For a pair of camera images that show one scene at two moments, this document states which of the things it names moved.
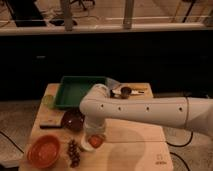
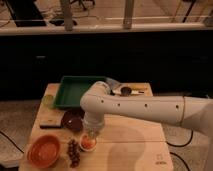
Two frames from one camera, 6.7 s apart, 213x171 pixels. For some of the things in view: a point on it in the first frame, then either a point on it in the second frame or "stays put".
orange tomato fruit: (96, 140) -> (87, 143)
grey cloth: (111, 83) stays put
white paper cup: (84, 142) stays put
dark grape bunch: (74, 153) stays put
